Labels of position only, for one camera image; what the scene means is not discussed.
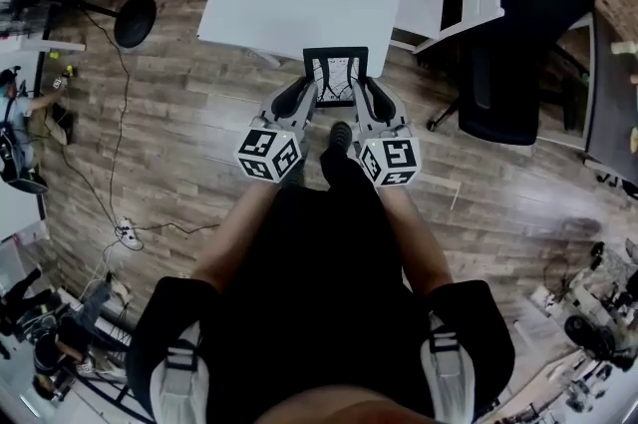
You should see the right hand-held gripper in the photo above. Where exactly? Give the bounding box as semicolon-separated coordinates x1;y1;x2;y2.
352;77;424;190

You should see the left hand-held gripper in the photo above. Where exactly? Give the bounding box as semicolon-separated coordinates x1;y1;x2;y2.
233;77;319;187

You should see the black framed picture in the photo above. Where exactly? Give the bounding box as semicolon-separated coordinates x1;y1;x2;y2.
302;46;370;109

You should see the person's right forearm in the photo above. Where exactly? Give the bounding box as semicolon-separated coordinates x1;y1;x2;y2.
381;185;455;296

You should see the person's left forearm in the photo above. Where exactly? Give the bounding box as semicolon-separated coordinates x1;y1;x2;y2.
191;182;280;293

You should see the person's right grey shoe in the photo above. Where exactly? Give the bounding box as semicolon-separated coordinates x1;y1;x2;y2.
328;121;354;155

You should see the black office chair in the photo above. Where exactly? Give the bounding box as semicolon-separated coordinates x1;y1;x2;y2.
426;0;604;149

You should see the person's black clothing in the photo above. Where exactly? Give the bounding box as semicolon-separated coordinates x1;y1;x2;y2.
124;147;517;424

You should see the black floor fan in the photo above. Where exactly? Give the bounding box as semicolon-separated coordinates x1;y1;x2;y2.
0;0;158;49

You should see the white power strip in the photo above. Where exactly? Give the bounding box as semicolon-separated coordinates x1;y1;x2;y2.
115;216;141;249

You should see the long black floor cable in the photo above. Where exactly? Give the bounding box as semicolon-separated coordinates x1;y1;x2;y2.
59;7;220;243

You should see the grey shoulder strap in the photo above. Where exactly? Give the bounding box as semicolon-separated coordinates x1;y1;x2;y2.
418;311;475;424
149;321;210;424

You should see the tangle of cables and devices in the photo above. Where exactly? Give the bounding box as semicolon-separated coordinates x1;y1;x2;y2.
530;236;638;373

